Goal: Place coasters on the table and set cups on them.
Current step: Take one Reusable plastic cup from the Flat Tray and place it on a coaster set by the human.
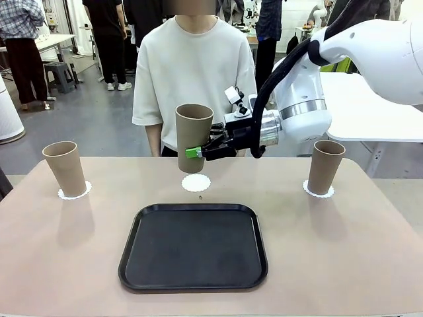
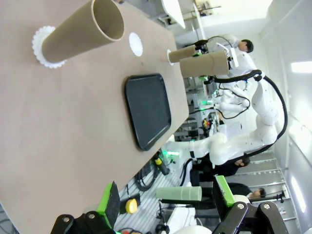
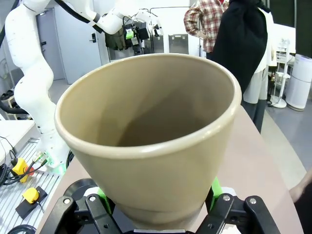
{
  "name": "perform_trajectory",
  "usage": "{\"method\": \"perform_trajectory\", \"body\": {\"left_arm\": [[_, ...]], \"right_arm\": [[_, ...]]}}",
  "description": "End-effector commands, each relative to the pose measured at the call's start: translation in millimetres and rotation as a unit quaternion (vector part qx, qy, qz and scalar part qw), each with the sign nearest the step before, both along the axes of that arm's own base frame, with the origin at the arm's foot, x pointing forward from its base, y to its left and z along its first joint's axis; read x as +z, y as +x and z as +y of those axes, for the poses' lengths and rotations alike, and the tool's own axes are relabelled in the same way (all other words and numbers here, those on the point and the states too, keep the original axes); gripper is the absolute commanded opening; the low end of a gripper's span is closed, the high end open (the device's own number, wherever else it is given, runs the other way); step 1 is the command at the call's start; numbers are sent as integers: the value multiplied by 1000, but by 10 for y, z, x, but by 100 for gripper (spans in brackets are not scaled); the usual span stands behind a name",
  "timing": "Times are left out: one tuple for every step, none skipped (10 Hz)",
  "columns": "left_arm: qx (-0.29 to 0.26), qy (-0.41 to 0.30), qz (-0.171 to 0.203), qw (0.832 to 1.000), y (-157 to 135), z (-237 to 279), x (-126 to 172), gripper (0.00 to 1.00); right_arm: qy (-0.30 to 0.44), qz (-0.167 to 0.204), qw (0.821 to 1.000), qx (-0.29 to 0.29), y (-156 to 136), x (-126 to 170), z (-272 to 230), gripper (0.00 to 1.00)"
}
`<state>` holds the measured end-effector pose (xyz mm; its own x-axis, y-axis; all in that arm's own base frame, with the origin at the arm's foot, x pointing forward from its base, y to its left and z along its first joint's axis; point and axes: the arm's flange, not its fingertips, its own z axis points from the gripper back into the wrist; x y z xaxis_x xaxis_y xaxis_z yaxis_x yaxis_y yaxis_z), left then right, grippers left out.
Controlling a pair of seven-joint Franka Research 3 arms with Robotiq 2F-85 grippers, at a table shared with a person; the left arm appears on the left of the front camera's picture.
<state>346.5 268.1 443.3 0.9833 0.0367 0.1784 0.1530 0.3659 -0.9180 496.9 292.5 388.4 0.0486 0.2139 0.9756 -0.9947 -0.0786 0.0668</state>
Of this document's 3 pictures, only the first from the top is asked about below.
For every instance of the large white table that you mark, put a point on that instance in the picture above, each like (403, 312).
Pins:
(363, 122)

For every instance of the black plastic tray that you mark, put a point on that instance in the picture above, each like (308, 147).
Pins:
(198, 251)

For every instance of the white scalloped paper coaster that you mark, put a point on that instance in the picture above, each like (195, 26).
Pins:
(196, 183)
(305, 187)
(88, 187)

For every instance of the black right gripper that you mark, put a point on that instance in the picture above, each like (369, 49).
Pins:
(241, 137)

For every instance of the grey plastic stool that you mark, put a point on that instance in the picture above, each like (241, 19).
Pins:
(59, 66)

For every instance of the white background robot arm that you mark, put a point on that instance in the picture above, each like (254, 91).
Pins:
(319, 13)

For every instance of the person in black clothes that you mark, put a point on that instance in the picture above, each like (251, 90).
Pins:
(109, 33)

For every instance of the tan plastic cup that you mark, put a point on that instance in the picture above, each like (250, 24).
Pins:
(325, 168)
(193, 132)
(64, 168)

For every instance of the white desk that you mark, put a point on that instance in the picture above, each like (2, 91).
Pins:
(56, 39)

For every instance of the black backpack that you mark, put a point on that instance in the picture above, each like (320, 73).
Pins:
(292, 43)

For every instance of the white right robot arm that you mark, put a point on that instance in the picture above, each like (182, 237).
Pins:
(380, 59)

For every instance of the person in cream sweatshirt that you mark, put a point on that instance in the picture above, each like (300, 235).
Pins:
(185, 66)

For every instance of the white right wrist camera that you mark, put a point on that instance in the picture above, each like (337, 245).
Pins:
(232, 95)

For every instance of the person in blue patterned shirt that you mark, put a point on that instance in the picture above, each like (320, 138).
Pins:
(267, 20)

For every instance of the person's right forearm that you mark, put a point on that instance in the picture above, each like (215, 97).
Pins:
(153, 142)

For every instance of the person in plaid shirt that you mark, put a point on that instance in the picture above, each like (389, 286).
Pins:
(20, 20)

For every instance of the person in dark jacket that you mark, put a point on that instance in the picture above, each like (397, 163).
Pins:
(142, 16)

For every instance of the person in black puffer jacket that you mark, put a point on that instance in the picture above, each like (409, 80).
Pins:
(363, 8)

